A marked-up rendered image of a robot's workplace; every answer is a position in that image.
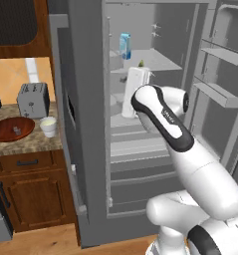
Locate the grey fridge door with shelves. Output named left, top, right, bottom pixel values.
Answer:
left=184, top=0, right=238, bottom=180

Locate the wooden cupboard door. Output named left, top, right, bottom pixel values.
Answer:
left=0, top=168, right=77, bottom=234

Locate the brown bowl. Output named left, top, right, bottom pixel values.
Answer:
left=0, top=116, right=37, bottom=143

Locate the glass of lemonade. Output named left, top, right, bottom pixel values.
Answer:
left=39, top=116, right=58, bottom=139

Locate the wooden drawer front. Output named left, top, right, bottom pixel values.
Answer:
left=0, top=149, right=65, bottom=178

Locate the grey fridge door with dispenser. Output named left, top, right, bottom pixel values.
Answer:
left=49, top=0, right=109, bottom=249

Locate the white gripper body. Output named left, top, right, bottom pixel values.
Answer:
left=120, top=97, right=139, bottom=120

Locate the wooden wall cupboard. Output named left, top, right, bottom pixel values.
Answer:
left=0, top=0, right=54, bottom=61

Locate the black drawer handle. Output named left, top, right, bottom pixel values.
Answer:
left=16, top=159, right=40, bottom=167

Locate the black cupboard door handle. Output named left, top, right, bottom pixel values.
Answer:
left=0, top=180, right=12, bottom=210

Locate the grey toaster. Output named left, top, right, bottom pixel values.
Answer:
left=16, top=82, right=52, bottom=120

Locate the grey fridge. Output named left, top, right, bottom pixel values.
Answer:
left=102, top=0, right=221, bottom=221

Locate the blue milk carton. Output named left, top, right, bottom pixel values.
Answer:
left=119, top=32, right=132, bottom=61

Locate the pale grey fridge door handle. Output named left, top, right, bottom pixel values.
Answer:
left=71, top=162, right=89, bottom=217

